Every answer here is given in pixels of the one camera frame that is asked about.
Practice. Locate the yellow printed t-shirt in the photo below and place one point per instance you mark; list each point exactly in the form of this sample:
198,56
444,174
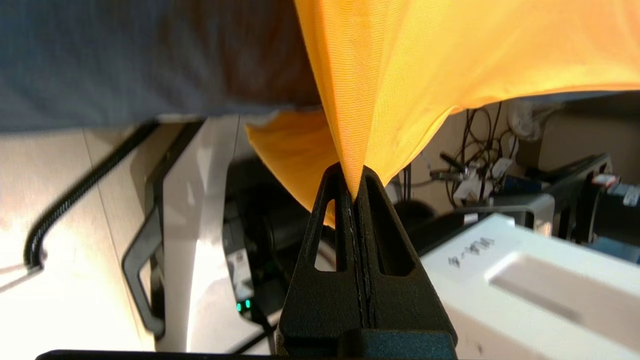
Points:
425,60

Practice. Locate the grey-blue bed sheet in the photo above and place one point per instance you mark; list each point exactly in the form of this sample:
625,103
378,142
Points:
125,60

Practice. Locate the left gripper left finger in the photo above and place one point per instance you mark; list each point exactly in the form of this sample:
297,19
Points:
320,310

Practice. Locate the white labelled robot cover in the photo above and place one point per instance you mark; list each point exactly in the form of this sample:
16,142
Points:
525,310

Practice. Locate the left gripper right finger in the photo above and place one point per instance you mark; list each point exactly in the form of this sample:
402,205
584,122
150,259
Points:
410,310

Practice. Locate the white robot chassis panel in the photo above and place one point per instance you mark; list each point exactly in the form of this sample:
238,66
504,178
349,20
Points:
200,225

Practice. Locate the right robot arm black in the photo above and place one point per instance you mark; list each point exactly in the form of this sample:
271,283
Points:
610,220

